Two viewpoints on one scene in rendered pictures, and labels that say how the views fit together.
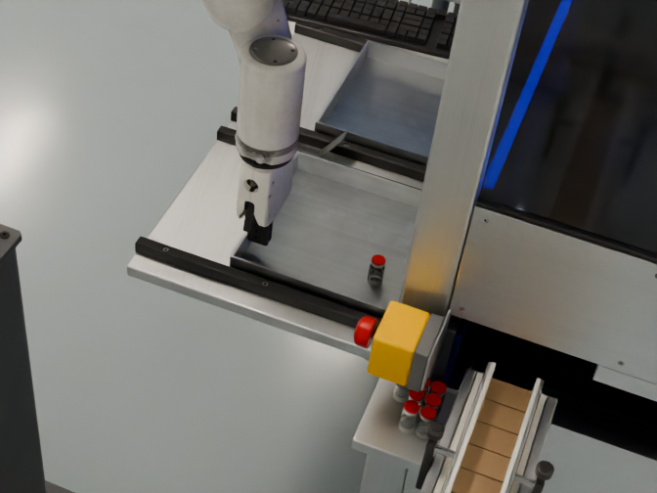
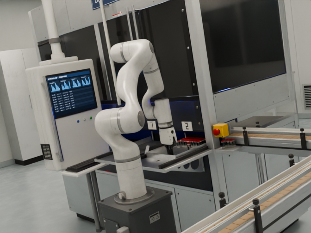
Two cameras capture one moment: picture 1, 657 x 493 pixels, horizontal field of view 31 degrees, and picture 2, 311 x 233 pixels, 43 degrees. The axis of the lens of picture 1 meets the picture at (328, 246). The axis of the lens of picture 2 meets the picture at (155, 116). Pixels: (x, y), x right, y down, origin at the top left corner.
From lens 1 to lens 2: 207 cm
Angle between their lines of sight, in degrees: 60
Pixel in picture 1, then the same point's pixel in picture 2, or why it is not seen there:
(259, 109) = (168, 109)
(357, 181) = (158, 150)
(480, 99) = (207, 70)
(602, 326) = (234, 107)
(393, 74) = not seen: hidden behind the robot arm
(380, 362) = (224, 131)
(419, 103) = not seen: hidden behind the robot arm
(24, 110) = not seen: outside the picture
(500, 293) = (221, 112)
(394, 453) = (238, 148)
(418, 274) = (211, 118)
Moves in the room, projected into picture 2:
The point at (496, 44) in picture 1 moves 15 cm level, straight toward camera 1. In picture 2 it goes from (205, 58) to (227, 55)
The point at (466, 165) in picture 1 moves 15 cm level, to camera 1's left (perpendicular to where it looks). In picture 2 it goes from (209, 86) to (198, 90)
